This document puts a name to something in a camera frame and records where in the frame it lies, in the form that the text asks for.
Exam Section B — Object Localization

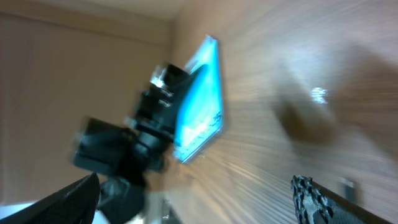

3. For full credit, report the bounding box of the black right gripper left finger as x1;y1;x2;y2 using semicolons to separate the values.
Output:
1;173;100;224

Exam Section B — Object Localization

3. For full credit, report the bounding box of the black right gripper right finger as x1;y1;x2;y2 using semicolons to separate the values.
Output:
290;175;386;224

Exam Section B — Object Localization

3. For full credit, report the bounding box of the blue screen Galaxy smartphone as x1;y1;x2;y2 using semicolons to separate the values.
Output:
174;35;224;164

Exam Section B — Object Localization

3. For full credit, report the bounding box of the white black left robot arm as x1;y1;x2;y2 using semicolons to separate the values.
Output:
73;64;209;223

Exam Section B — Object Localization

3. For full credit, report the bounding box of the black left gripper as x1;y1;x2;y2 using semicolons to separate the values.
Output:
125;63;205;172

